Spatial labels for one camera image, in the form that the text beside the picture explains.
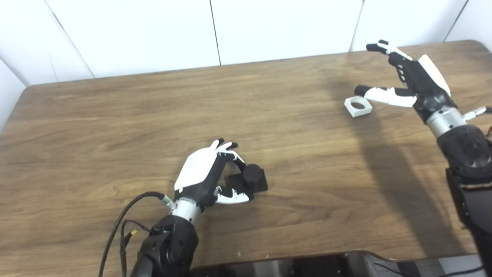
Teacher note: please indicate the black peg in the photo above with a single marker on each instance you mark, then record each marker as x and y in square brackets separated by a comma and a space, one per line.
[253, 175]

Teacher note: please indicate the black and white right hand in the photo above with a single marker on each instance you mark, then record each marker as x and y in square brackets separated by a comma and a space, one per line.
[423, 84]

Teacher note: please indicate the black robot torso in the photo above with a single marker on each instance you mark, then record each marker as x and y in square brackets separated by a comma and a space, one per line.
[307, 268]

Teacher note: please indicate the white square piece with hole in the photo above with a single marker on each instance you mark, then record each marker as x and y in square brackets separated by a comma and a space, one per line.
[351, 110]

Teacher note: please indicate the black and white left hand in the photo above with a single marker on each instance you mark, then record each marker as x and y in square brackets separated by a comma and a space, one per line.
[198, 169]

